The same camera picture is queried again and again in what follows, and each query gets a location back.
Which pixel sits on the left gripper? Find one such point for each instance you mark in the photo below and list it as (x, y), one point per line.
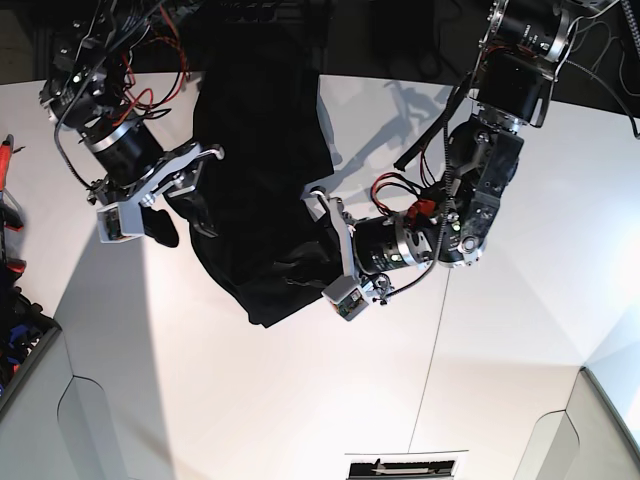
(319, 274)

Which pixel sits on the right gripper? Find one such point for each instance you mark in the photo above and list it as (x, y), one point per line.
(142, 172)

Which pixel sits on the black printed t-shirt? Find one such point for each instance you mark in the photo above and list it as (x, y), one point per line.
(259, 102)

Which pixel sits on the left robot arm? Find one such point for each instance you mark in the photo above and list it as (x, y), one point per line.
(458, 170)

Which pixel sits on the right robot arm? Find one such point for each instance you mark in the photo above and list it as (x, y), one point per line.
(89, 91)

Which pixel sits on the black white label plate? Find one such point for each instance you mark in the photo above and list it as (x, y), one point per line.
(420, 466)

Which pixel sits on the black power strip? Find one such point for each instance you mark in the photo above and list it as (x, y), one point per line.
(249, 11)

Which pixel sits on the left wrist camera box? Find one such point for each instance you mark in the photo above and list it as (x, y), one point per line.
(347, 297)

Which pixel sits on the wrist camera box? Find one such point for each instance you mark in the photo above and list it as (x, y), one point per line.
(347, 297)
(120, 222)

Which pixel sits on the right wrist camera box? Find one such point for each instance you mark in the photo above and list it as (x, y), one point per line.
(120, 222)

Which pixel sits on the orange handled tool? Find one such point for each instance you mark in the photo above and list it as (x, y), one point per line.
(9, 218)

